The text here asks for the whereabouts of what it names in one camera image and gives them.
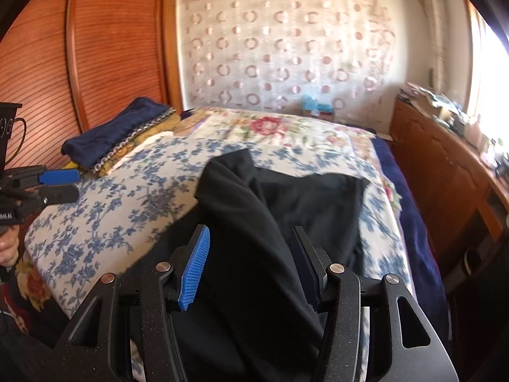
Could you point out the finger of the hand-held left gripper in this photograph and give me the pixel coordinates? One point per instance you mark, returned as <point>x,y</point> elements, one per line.
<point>59,177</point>
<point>59,195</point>

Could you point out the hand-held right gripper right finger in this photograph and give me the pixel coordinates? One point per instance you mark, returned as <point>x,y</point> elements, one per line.
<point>304,270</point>

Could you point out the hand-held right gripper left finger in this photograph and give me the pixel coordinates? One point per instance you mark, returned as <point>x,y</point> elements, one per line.
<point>195,266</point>

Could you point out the black printed T-shirt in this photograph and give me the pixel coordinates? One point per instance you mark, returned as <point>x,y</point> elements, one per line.
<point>258,215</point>

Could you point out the person's left hand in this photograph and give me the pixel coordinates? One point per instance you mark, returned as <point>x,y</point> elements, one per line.
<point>8,246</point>

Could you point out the blue floral bed sheet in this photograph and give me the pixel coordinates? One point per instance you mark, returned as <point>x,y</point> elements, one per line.
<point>111,215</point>

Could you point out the folded navy blue cloth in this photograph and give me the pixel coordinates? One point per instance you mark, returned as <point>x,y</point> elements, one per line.
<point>115,131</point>

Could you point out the dark gold-patterned cloth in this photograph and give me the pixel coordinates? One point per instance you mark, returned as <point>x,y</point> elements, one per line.
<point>133,136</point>

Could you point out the navy blue blanket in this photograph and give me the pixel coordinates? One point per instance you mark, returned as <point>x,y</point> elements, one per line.
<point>417,227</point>

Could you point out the wooden headboard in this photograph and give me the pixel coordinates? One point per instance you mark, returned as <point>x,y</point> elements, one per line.
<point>111,47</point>

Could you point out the pink floral quilt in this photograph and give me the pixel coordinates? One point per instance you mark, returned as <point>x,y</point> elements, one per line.
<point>270,125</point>

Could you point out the wooden cabinet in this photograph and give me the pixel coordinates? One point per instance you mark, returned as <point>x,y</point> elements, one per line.
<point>437,175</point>

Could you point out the clutter on cabinet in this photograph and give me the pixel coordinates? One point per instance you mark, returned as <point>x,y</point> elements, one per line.
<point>445,109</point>

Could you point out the circle-patterned curtain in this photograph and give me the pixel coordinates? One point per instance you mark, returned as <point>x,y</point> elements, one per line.
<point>278,47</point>

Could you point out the window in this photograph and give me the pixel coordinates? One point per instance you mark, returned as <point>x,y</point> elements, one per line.
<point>489,87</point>

